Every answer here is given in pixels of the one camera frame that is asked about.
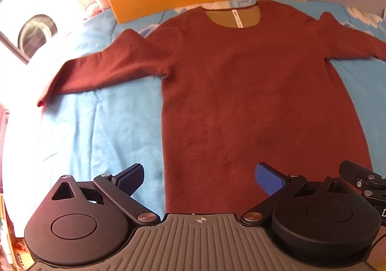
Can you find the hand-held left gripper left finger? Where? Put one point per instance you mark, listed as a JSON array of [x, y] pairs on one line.
[[132, 180]]

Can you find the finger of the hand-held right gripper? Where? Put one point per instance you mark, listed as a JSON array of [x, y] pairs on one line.
[[352, 169]]

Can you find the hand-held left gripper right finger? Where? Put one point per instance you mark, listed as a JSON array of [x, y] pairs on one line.
[[269, 180]]

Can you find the dark red knit sweater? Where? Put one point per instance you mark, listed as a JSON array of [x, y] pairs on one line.
[[241, 102]]

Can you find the blue floral bed sheet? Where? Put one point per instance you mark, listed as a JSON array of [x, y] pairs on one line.
[[102, 126]]

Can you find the white washing machine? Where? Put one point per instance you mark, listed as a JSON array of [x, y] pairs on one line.
[[34, 32]]

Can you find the white lace cloth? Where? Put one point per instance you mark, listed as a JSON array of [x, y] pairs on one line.
[[90, 2]]

